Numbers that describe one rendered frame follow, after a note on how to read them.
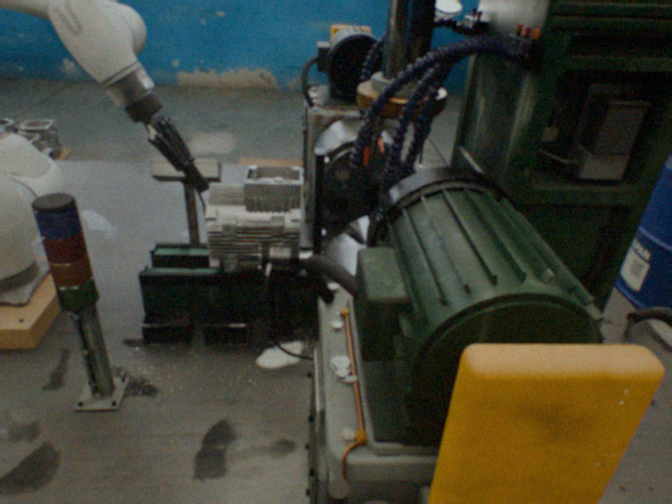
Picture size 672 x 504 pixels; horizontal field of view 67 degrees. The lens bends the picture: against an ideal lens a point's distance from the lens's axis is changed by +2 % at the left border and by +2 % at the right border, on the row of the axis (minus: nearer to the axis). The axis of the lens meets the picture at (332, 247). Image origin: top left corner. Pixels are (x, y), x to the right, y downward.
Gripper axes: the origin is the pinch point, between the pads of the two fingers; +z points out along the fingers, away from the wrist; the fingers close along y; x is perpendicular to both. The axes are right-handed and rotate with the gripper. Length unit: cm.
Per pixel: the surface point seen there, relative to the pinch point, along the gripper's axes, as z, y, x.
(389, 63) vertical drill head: -4, -9, -49
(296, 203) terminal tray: 11.8, -11.3, -19.7
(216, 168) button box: 4.6, 16.2, 0.2
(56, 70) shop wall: -47, 543, 279
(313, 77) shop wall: 103, 544, 9
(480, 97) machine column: 14, 1, -64
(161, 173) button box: -1.1, 15.2, 12.9
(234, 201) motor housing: 5.7, -9.7, -7.9
